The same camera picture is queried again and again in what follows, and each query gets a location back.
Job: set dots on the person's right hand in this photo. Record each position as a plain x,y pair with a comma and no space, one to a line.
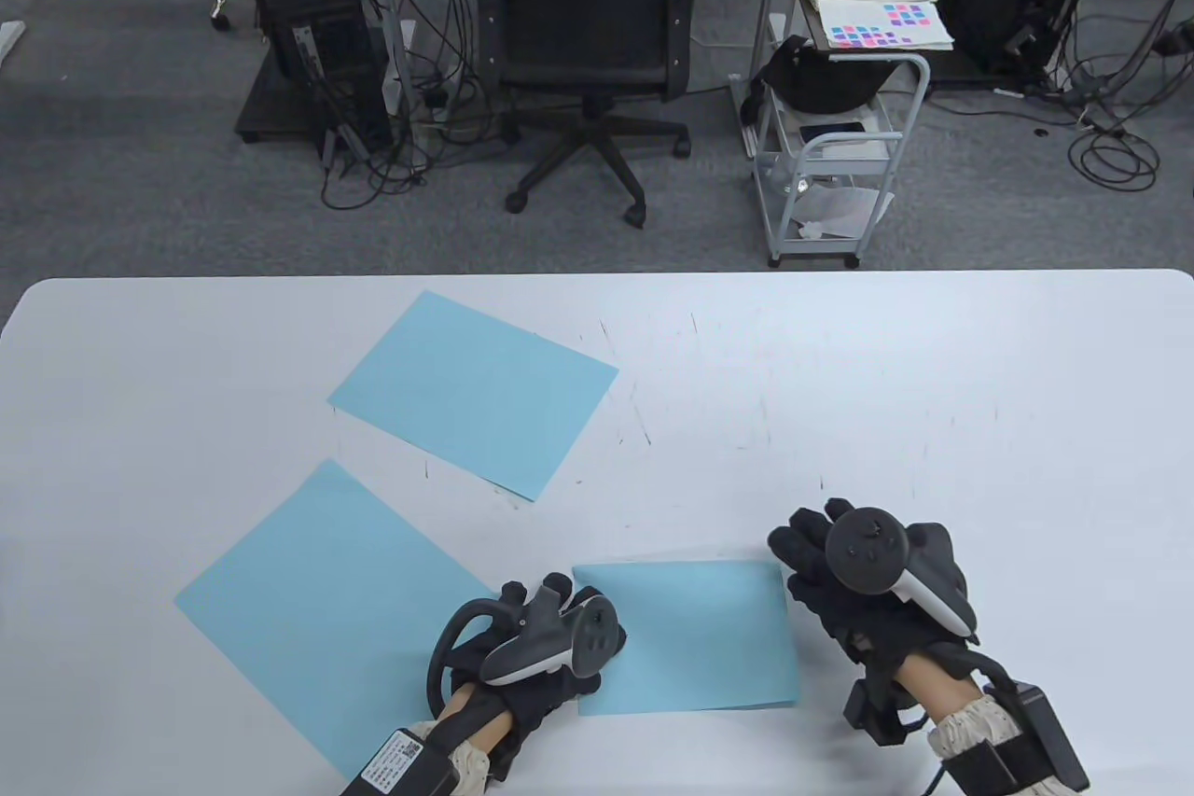
839,619

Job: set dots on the person's left hand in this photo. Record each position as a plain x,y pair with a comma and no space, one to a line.
541,703

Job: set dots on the light blue paper sheet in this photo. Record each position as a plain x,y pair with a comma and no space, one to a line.
466,385
700,637
308,609

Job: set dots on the person's left forearm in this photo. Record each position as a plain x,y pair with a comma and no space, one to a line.
471,712

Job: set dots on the crumpled white paper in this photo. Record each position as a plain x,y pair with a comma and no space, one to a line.
844,208

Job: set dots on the grey and white tracking controller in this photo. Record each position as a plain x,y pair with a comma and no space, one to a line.
867,549
550,647

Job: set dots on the black glove sensor module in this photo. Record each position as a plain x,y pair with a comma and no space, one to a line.
872,707

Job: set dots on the white rolling cart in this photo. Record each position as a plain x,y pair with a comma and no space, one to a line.
812,252

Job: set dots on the black phone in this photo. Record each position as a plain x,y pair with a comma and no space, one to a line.
830,130

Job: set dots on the black bag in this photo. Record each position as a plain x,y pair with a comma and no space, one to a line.
821,82

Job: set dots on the sheet with coloured squares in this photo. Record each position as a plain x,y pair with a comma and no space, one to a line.
867,37

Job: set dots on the black computer tower on stand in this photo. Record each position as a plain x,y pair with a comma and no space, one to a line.
308,12

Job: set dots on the white desk foot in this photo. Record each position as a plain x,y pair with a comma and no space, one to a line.
7,45

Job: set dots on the black wrist camera box with label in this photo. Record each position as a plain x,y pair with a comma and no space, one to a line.
401,763

